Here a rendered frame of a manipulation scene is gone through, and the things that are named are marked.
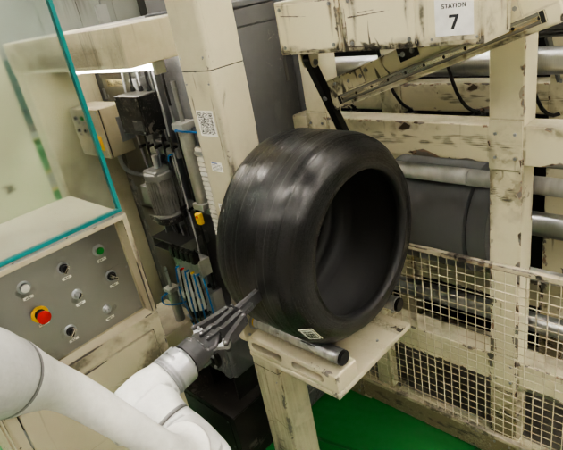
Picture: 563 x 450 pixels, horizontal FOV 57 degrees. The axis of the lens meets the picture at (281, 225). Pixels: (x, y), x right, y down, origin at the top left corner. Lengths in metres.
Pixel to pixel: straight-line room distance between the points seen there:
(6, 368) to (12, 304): 1.03
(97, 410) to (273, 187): 0.63
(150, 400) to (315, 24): 1.02
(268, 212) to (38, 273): 0.76
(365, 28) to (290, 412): 1.33
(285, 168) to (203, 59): 0.39
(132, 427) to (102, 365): 0.92
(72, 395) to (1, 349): 0.20
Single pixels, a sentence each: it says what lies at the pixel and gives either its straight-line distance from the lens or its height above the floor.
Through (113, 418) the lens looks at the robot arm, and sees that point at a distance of 0.88.
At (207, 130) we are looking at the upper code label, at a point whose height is 1.49.
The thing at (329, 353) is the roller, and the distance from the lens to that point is 1.45.
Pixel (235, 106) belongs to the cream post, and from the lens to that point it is 1.49.
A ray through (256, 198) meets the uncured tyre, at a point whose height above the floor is 1.38.
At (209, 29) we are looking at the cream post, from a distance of 1.44.
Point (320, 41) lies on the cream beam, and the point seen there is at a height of 1.67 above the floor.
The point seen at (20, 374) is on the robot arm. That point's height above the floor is 1.49.
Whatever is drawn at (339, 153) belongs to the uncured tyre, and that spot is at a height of 1.44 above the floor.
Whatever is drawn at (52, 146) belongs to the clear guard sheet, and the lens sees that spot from 1.60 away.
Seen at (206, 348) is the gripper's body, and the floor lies 1.14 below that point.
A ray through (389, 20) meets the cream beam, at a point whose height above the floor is 1.71.
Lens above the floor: 1.83
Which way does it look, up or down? 25 degrees down
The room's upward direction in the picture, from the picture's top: 11 degrees counter-clockwise
